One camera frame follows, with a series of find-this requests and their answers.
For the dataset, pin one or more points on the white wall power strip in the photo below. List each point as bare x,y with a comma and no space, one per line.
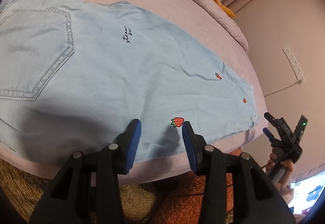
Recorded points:
295,65

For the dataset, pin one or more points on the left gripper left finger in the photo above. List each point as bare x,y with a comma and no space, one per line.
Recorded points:
87,184

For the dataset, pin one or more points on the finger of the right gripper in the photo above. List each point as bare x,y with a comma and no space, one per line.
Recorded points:
274,142
273,121

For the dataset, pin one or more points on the light blue strawberry pants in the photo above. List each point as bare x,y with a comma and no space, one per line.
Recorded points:
74,74

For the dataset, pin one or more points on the mauve bed sheet mattress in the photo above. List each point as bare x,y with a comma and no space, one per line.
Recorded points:
194,20

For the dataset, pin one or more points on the person right hand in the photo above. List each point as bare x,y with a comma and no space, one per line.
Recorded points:
287,167

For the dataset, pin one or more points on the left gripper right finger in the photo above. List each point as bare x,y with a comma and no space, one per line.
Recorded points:
256,199

